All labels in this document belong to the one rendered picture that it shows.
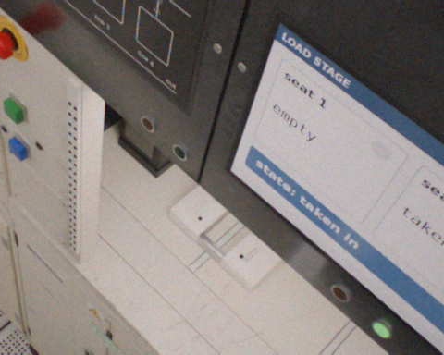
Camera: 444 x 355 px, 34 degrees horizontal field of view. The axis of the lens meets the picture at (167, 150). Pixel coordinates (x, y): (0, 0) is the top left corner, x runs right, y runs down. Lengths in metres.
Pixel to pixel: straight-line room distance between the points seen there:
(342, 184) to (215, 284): 0.74
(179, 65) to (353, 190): 0.20
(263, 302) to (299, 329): 0.08
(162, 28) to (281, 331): 0.77
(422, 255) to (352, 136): 0.12
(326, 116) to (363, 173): 0.05
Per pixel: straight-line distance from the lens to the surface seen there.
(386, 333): 0.73
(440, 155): 0.54
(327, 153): 0.61
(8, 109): 1.09
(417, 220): 0.60
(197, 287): 1.33
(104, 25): 0.76
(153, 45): 0.71
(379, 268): 0.67
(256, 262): 1.33
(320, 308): 1.36
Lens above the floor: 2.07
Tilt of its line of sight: 55 degrees down
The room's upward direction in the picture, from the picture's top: 11 degrees clockwise
